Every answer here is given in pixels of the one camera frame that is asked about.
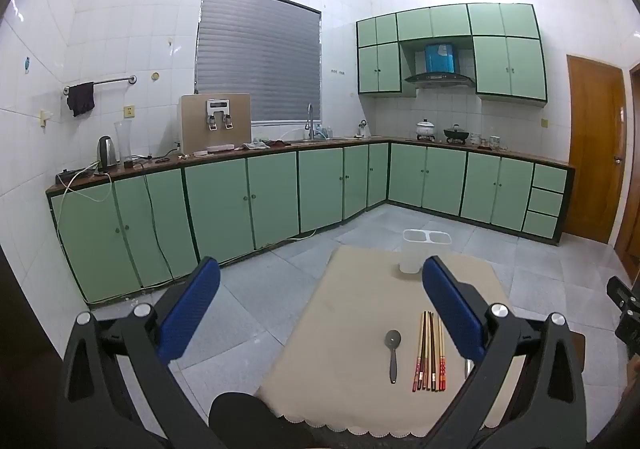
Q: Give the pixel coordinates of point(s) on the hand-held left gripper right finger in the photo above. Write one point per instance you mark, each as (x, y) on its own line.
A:
(450, 304)

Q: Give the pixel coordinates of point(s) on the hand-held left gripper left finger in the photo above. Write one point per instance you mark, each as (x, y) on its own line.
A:
(192, 304)

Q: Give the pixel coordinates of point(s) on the black chopstick with silver band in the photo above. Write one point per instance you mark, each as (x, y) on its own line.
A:
(430, 351)

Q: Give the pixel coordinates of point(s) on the white two-compartment utensil holder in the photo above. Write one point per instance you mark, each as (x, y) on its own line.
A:
(412, 254)

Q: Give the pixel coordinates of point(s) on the beige tablecloth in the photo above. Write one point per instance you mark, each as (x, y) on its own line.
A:
(345, 329)

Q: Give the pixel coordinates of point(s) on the brown wooden door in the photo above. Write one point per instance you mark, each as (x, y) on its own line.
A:
(634, 169)
(592, 149)

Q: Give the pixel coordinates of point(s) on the group of glass jars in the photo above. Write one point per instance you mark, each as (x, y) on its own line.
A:
(487, 141)

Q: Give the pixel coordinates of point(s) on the crumpled cloth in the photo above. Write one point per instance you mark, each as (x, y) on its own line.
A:
(255, 145)

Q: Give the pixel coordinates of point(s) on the black wok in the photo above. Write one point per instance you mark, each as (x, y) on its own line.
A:
(456, 133)

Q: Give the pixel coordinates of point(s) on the white cooking pot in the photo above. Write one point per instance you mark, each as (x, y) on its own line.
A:
(425, 130)

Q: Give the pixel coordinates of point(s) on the clear glass vase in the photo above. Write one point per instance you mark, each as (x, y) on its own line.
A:
(123, 141)

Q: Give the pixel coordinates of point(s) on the black power strip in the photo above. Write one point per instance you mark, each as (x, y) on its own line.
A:
(67, 175)

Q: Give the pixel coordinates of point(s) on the brown and white water dispenser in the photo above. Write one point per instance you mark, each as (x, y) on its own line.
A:
(195, 124)

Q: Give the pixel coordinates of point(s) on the small silver kettle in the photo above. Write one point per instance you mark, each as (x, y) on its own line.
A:
(363, 129)

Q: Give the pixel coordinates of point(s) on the metal sink faucet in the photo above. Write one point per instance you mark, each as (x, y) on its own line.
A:
(310, 121)

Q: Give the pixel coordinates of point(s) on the black towel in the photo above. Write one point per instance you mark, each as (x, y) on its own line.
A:
(81, 99)

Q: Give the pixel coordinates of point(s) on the range hood with blue film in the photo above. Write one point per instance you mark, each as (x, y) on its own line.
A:
(440, 61)

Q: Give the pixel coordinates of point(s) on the green upper kitchen cabinets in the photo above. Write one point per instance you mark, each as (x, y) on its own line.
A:
(505, 64)

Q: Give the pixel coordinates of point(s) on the grey window blind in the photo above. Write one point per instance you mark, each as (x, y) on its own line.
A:
(260, 59)

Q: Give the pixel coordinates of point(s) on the metal towel rail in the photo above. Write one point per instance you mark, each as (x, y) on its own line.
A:
(112, 80)

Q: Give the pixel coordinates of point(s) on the beige wall hook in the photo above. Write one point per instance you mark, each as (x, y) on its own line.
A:
(45, 118)

